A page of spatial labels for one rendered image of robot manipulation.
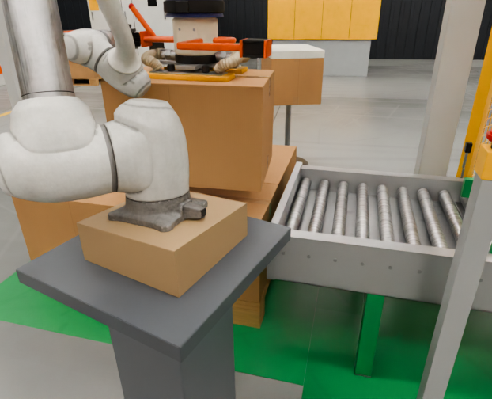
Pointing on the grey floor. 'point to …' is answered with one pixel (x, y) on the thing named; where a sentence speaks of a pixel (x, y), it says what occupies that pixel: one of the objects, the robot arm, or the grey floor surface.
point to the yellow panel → (328, 30)
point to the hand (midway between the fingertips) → (135, 38)
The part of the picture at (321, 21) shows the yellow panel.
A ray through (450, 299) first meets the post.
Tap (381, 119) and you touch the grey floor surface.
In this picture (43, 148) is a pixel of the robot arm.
